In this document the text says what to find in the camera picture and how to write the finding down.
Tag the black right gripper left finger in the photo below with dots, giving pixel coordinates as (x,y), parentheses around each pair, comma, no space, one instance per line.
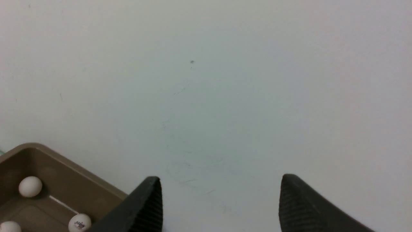
(141,211)

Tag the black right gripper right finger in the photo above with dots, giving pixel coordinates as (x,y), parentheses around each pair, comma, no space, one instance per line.
(302,209)

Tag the white ping-pong ball DHS logo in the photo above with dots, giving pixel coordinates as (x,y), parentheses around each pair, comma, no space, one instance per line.
(79,223)

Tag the white ping-pong ball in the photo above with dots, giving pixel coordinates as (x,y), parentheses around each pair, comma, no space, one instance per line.
(30,186)
(10,226)

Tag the brown plastic bin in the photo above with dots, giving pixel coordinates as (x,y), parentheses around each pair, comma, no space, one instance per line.
(67,189)

